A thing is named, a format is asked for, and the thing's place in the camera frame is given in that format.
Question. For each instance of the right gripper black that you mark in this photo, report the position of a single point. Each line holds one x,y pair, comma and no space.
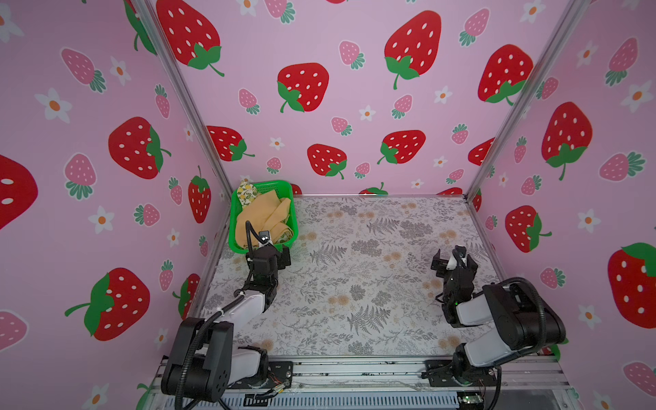
456,270

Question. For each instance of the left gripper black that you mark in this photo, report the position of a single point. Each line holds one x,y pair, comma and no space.
281,259

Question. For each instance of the tan yellow skirt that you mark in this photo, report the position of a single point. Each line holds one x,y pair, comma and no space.
267,212

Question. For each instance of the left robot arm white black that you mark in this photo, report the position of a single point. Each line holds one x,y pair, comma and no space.
204,360

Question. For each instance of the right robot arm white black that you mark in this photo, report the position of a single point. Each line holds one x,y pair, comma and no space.
524,323

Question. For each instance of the green plastic basket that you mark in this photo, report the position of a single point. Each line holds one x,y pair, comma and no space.
283,189

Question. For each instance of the lemon print skirt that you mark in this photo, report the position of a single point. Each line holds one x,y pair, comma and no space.
246,193

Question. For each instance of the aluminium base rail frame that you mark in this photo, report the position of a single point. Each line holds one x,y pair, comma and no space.
395,382

